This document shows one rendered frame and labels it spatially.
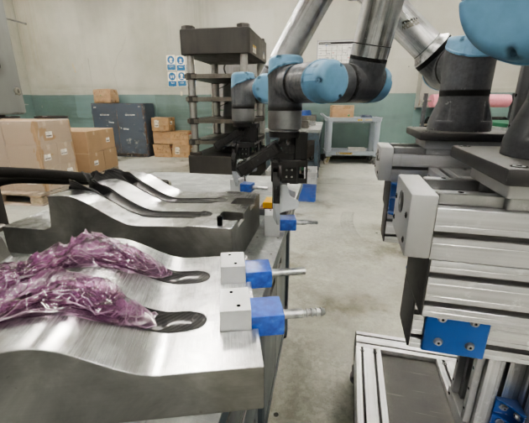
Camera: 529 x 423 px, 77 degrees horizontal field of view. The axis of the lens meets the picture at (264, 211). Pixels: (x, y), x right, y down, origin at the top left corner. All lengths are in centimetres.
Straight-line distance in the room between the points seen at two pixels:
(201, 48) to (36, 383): 459
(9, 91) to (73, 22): 776
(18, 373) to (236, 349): 20
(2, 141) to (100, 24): 465
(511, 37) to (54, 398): 54
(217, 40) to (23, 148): 259
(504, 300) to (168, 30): 777
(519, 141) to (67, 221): 76
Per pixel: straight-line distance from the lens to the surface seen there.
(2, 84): 141
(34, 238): 84
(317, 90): 63
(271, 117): 75
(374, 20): 73
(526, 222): 52
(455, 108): 99
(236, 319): 40
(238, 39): 469
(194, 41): 487
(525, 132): 54
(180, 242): 65
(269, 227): 79
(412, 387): 134
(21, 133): 456
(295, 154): 76
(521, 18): 41
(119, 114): 789
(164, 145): 758
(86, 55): 894
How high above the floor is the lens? 110
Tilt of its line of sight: 18 degrees down
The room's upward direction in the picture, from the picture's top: straight up
